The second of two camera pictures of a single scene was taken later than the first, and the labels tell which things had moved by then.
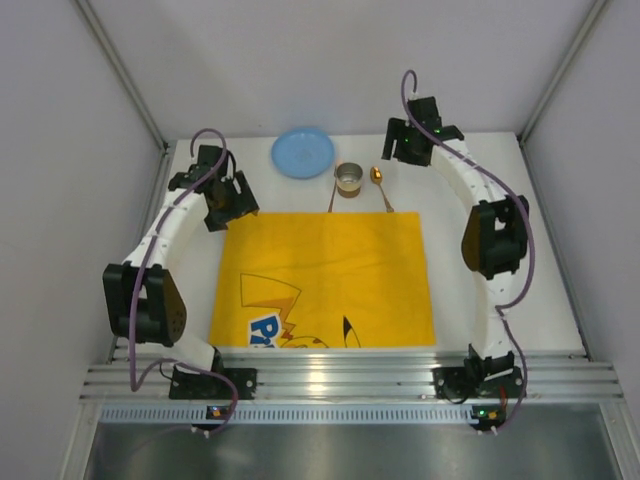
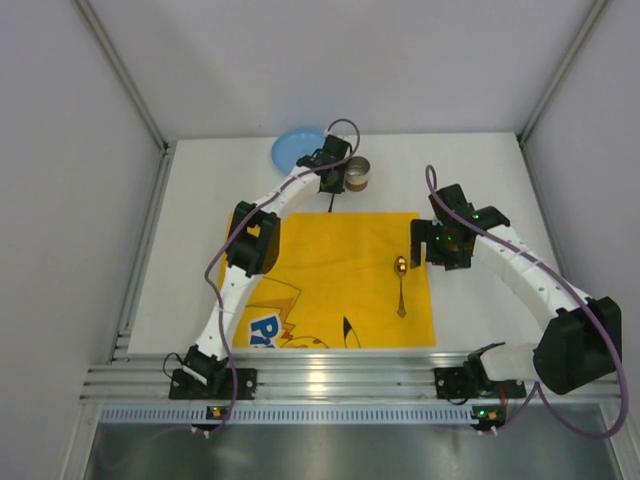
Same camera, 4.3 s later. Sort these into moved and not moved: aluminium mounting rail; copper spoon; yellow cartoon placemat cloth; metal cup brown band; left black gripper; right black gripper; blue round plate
Moved: metal cup brown band; left black gripper; right black gripper; copper spoon
Not moved: aluminium mounting rail; yellow cartoon placemat cloth; blue round plate
